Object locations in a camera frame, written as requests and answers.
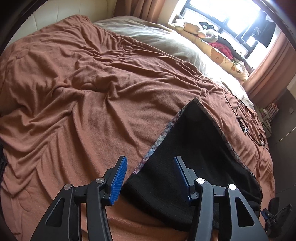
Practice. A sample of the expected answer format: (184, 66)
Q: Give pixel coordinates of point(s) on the pink curtain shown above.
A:
(273, 74)
(148, 10)

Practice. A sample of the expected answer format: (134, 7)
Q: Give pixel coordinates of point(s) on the red clothes on windowsill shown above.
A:
(223, 49)

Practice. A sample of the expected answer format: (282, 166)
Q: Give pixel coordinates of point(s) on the cream leather headboard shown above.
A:
(54, 11)

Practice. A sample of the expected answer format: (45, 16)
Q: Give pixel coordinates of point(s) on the white grey bed sheet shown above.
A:
(171, 42)

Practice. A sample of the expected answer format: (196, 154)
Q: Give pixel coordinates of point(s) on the pink right curtain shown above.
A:
(273, 74)

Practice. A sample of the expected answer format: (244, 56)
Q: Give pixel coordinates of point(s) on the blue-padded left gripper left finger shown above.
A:
(114, 181)

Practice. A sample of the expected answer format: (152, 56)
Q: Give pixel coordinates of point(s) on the black shorts with patterned trim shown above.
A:
(157, 189)

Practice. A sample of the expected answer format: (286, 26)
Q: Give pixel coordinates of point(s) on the brown bed blanket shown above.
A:
(76, 96)

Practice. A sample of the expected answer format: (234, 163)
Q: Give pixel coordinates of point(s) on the hanging black garment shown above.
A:
(263, 29)

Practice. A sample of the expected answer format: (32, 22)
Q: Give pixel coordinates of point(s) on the pink left curtain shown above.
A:
(148, 10)

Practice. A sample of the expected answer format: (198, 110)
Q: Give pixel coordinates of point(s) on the white bedside table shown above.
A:
(266, 115)

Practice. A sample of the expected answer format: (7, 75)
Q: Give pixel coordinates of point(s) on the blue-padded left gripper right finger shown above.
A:
(186, 180)

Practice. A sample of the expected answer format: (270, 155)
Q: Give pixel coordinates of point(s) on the black framed window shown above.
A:
(232, 19)

